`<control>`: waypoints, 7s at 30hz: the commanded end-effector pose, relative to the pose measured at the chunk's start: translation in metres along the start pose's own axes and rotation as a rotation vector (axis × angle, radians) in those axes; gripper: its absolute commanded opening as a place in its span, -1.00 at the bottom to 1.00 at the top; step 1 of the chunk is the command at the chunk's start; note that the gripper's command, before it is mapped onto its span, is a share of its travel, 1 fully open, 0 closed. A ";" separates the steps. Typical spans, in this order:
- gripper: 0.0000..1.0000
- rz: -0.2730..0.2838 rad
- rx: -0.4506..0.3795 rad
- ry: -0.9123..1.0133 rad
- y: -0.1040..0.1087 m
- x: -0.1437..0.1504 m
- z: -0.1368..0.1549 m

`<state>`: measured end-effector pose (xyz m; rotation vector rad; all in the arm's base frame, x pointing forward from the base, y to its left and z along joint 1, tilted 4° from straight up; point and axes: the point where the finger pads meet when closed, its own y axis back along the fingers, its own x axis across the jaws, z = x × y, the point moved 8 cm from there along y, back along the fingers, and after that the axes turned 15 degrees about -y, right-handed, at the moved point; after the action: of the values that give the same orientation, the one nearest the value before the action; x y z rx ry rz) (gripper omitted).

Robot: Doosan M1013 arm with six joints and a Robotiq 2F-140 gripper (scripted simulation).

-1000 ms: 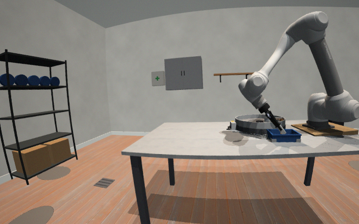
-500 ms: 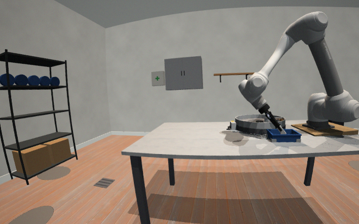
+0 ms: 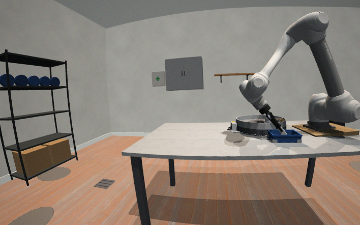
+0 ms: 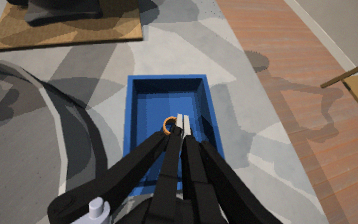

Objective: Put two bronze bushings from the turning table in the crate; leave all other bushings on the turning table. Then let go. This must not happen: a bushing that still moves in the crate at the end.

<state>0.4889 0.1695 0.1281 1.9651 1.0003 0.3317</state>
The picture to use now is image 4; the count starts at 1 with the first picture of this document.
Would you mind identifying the blue crate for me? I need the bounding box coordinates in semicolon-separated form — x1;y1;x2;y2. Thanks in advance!
123;74;225;197

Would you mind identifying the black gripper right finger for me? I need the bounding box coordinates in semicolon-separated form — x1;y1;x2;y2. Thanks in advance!
180;115;283;224

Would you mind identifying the bronze bushing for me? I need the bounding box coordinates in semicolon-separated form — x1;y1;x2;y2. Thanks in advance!
163;117;177;135

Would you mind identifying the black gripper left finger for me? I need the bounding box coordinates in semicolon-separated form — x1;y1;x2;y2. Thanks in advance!
47;114;183;224

